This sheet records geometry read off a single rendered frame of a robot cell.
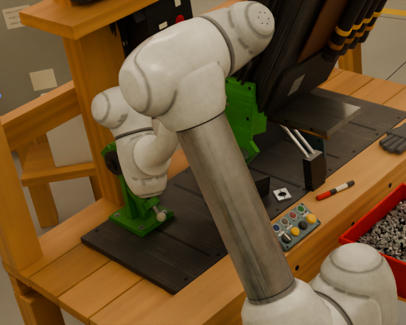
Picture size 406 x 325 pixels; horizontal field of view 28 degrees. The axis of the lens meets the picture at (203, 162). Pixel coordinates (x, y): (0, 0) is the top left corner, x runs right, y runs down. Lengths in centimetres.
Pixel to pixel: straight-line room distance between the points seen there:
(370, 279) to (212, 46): 57
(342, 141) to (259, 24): 119
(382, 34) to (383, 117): 289
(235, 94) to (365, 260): 78
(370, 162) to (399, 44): 299
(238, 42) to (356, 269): 52
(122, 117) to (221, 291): 51
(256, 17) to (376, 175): 106
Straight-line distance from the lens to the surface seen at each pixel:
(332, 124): 229
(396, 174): 253
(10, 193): 228
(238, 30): 152
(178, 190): 252
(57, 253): 242
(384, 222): 231
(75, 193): 436
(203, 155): 149
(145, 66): 143
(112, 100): 200
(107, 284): 225
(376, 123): 275
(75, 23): 213
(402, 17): 590
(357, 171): 250
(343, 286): 168
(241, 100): 228
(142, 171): 199
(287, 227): 222
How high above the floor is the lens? 226
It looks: 31 degrees down
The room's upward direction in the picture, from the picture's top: 10 degrees counter-clockwise
